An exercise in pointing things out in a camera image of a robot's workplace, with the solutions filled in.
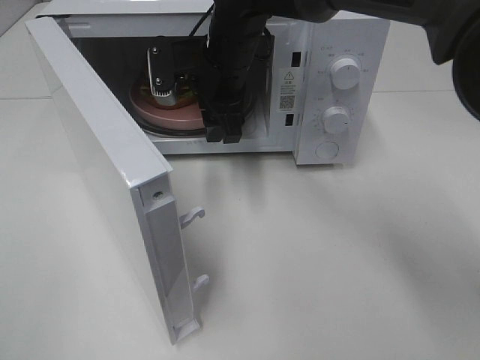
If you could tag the lower white timer knob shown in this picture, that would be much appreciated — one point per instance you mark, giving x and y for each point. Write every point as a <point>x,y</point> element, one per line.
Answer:
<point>335,119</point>

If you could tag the upper white power knob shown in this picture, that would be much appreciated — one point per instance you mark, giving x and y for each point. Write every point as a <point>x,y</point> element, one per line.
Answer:
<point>345,72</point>

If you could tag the pink round plate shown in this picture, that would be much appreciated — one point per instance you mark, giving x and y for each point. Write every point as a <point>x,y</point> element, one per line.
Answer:
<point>188,118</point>

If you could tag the glass microwave turntable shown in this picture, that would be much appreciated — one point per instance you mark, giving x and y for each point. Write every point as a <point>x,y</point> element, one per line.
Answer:
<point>249,103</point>

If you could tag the round white door button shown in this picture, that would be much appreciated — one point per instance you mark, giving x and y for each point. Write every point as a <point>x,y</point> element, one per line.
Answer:
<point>327,150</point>

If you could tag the white microwave door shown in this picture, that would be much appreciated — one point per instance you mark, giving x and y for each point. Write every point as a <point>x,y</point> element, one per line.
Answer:
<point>126,174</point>

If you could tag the white microwave oven body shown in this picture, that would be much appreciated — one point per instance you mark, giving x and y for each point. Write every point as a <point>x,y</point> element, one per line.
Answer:
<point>112,36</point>

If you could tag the burger with sesame bun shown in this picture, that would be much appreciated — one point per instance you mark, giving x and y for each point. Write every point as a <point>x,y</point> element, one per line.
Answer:
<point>179,96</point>

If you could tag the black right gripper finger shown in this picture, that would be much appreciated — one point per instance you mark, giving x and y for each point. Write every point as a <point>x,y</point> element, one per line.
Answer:
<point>222,119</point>
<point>188,53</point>

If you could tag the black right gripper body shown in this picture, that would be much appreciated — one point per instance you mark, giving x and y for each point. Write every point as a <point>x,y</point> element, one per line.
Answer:
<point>229,58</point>

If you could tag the warning label sticker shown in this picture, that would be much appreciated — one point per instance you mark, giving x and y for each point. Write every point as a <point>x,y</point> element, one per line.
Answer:
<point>287,88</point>

